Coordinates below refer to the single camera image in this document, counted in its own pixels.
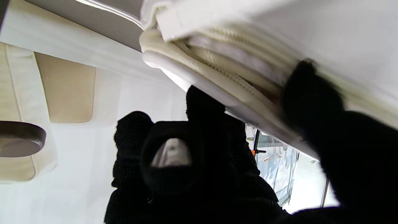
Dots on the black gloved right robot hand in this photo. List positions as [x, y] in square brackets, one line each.
[211, 186]

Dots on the white zippered cosmetic bag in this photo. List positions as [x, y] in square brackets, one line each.
[326, 31]

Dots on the dark wooden jewelry stand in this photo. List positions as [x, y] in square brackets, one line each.
[18, 140]

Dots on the beige sofa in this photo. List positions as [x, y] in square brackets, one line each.
[65, 93]

